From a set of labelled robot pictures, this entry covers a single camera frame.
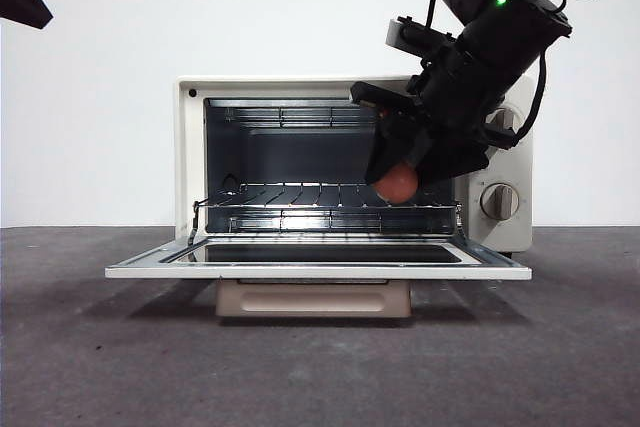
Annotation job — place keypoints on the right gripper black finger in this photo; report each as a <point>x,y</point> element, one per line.
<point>395,144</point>
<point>450,159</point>

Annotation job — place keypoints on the brown egg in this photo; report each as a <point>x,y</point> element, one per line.
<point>397,186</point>

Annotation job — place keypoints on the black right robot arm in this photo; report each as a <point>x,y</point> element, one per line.
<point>510,32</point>

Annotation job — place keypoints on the cream temperature knob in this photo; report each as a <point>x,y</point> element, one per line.
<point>504,119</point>

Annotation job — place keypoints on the cream timer knob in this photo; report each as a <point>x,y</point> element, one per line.
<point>499,202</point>

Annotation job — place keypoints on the cream Toshiba toaster oven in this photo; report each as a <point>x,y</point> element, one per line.
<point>189,157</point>

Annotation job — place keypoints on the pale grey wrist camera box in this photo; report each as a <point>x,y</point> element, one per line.
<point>396,32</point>

